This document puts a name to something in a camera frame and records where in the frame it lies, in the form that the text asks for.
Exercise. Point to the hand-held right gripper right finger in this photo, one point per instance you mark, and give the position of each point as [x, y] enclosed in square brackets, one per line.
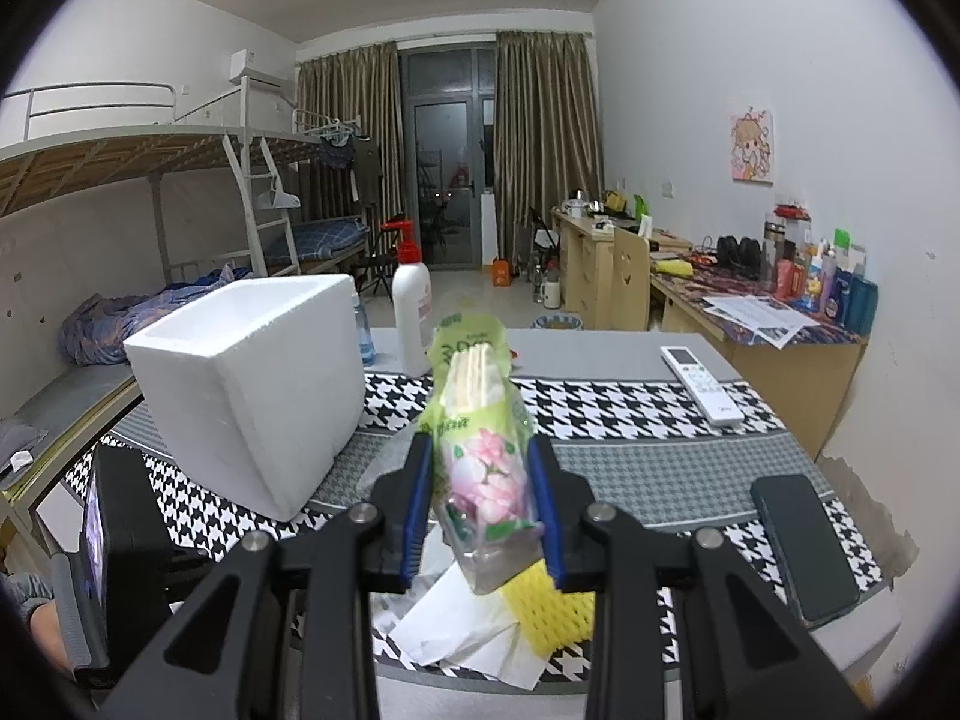
[541, 510]

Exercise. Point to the white lotion pump bottle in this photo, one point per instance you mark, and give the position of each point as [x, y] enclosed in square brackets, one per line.
[411, 315]

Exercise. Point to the white metal bunk bed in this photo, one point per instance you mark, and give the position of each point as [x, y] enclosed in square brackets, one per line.
[112, 146]

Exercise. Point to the wooden desk with patterned cover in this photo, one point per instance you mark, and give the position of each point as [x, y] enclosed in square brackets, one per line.
[795, 382]

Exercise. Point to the white air conditioner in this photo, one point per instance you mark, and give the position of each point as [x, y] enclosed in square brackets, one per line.
[259, 67]

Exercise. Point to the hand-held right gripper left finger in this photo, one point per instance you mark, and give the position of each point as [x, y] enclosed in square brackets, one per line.
[416, 510]

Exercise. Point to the row of toiletry bottles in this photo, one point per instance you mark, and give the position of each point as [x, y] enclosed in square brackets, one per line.
[825, 285]

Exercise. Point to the blue spray bottle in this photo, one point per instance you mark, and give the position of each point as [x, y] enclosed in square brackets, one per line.
[364, 337]

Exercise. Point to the white remote control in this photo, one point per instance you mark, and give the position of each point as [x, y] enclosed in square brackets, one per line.
[701, 386]

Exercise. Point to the round floor basin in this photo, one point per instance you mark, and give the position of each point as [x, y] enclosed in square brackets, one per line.
[559, 323]

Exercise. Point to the hanging dark clothes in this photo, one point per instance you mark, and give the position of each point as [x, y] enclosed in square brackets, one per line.
[337, 154]

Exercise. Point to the white foam box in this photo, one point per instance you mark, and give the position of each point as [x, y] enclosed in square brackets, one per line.
[247, 405]

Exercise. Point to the white tissue paper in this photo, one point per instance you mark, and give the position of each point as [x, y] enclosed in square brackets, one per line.
[450, 630]

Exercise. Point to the white bunk bed ladder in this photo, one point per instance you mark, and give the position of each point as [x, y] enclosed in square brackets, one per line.
[259, 210]

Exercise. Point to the person's left forearm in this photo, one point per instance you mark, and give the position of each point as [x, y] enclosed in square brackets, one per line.
[34, 615]

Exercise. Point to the plain wooden desk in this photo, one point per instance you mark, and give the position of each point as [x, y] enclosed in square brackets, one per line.
[581, 270]

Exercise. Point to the white thermos jug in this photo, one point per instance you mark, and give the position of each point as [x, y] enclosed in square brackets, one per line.
[551, 291]

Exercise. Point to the wooden chair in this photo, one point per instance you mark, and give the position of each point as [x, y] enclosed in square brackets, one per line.
[630, 285]

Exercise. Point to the printed paper sheets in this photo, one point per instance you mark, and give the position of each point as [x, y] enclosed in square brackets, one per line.
[757, 319]

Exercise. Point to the black headphones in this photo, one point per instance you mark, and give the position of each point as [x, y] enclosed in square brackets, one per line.
[739, 253]

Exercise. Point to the bunk bed with plaid mattress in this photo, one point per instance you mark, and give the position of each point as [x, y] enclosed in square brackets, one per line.
[322, 234]

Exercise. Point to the black folding chair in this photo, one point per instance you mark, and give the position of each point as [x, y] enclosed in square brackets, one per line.
[382, 259]
[534, 236]

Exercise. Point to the yellow foam net sleeve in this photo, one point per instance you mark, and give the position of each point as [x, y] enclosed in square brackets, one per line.
[540, 611]

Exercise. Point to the brown curtain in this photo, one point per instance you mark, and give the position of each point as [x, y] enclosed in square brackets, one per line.
[547, 127]
[352, 97]

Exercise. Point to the yellow cloth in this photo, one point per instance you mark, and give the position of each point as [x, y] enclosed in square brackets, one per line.
[676, 268]

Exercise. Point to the white clothes hanger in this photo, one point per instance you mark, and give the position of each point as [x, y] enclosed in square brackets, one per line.
[279, 200]

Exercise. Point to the black smartphone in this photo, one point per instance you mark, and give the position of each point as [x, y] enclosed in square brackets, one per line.
[802, 547]

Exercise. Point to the metal cooking pot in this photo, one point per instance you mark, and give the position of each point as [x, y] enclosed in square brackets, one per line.
[576, 207]

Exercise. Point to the cartoon wall poster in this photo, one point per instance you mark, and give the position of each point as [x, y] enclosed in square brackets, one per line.
[752, 146]

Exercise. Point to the glass balcony door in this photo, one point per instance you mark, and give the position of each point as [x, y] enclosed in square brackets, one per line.
[446, 127]

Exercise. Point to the green floral plastic packet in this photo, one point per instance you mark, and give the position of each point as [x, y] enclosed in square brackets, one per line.
[480, 465]

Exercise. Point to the houndstooth tablecloth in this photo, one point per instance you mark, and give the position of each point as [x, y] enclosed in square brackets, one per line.
[637, 450]

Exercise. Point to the orange bag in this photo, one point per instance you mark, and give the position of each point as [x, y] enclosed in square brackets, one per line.
[502, 274]

